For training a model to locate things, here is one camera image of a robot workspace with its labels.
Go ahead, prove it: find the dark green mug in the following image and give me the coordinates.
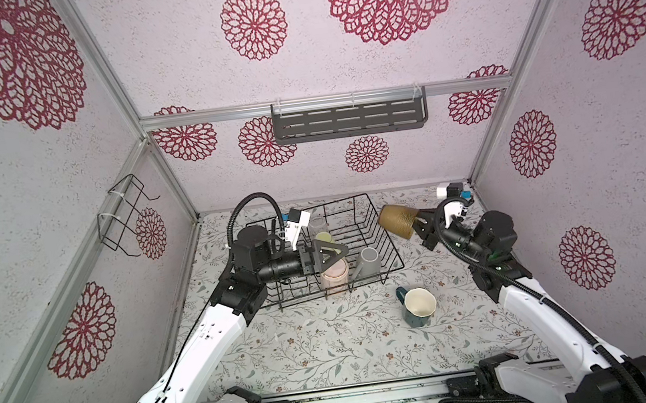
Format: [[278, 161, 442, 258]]
[[396, 286, 438, 329]]

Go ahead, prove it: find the light green mug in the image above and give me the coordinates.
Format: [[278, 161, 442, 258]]
[[313, 232, 339, 251]]

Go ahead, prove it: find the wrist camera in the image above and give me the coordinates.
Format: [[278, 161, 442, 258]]
[[436, 182, 474, 228], [283, 208, 312, 251]]

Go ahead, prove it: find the pink ceramic mug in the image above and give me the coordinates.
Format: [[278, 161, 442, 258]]
[[320, 271, 350, 295]]

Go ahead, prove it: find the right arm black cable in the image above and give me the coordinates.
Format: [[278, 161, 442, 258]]
[[412, 176, 646, 403]]

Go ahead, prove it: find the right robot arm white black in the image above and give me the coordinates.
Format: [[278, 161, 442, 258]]
[[412, 198, 646, 403]]

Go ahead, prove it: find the black wire wall holder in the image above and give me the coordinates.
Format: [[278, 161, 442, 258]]
[[96, 174, 168, 261]]

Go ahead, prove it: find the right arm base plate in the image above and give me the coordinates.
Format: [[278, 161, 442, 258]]
[[446, 352, 519, 403]]

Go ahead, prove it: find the grey cream mug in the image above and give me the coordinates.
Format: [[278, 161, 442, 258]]
[[351, 246, 381, 281]]

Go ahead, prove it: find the black wire dish rack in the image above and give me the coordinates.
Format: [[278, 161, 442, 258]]
[[263, 194, 405, 309]]

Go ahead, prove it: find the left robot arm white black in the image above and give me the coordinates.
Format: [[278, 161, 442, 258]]
[[138, 220, 349, 403]]

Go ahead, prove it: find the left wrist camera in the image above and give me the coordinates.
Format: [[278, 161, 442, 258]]
[[283, 208, 312, 251]]

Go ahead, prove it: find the grey wall shelf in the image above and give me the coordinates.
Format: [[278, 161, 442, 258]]
[[270, 87, 429, 145]]

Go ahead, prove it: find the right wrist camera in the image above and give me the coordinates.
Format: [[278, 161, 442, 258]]
[[436, 182, 474, 228]]

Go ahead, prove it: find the yellow ribbed cup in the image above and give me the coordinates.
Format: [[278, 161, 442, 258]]
[[378, 204, 419, 241]]

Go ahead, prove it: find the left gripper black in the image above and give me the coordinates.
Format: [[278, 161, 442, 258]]
[[254, 235, 350, 287]]

